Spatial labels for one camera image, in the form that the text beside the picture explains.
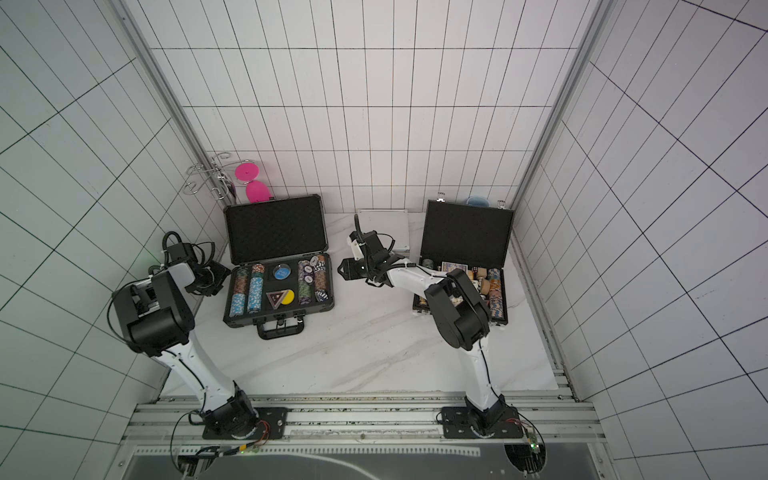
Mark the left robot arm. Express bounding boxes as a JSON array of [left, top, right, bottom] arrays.
[[107, 232, 259, 439]]

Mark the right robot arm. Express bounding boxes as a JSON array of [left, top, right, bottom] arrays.
[[337, 229, 507, 430]]

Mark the chrome wire wall rack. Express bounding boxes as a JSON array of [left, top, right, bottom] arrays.
[[181, 152, 237, 204]]

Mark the aluminium mounting rail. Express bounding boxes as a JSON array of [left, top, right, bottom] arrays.
[[122, 392, 604, 448]]

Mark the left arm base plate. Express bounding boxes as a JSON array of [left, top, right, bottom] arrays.
[[202, 407, 290, 441]]

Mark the pink hourglass object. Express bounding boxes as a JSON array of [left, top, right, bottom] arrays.
[[234, 162, 272, 203]]

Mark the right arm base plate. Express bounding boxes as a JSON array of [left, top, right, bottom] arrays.
[[436, 406, 525, 440]]

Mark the blue round object behind case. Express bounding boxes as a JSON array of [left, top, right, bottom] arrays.
[[465, 196, 490, 208]]

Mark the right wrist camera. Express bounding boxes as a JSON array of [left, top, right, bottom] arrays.
[[348, 232, 365, 261]]

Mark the black poker case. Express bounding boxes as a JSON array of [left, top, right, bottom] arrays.
[[223, 194, 335, 340], [418, 200, 513, 325]]

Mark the silver poker case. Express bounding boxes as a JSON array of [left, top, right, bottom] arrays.
[[358, 210, 410, 254]]

